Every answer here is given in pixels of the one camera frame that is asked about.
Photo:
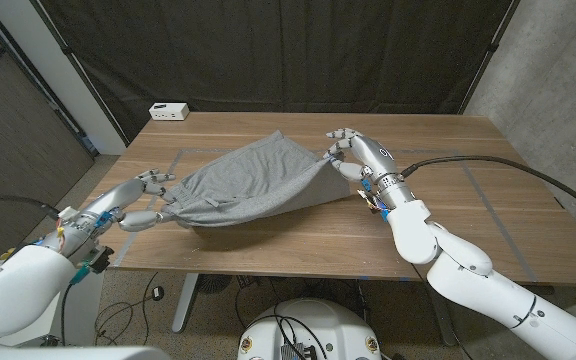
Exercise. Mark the white door frame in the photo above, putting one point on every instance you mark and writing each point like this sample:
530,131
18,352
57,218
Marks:
65,85

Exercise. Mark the grey cotton shorts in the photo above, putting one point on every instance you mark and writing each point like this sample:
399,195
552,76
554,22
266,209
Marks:
248,180

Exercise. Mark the black backdrop curtain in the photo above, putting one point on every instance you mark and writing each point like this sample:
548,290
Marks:
268,50

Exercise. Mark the white power strip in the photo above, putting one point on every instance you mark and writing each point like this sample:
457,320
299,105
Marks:
169,111

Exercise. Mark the white floor platform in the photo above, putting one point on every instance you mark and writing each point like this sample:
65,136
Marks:
85,310

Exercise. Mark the dark table leg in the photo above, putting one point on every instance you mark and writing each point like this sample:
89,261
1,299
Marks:
443,325

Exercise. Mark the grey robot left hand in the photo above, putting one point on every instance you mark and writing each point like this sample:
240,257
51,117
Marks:
113,197

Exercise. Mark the black backdrop stand pole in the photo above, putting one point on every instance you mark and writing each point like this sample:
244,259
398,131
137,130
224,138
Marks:
490,47
70,57

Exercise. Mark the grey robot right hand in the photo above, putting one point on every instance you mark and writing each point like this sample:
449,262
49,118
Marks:
375,160

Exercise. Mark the white table leg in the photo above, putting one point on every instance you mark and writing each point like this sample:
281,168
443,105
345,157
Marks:
185,305

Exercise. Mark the brown wooden door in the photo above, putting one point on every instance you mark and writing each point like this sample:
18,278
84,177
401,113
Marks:
8,150

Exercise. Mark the black round fan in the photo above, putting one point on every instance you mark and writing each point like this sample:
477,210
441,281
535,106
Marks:
213,282

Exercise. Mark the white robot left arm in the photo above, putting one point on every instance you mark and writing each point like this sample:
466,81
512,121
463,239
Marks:
18,290

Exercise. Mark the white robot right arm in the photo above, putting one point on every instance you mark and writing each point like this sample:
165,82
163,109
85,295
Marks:
493,295

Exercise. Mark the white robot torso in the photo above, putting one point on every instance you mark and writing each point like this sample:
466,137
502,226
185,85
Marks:
328,320

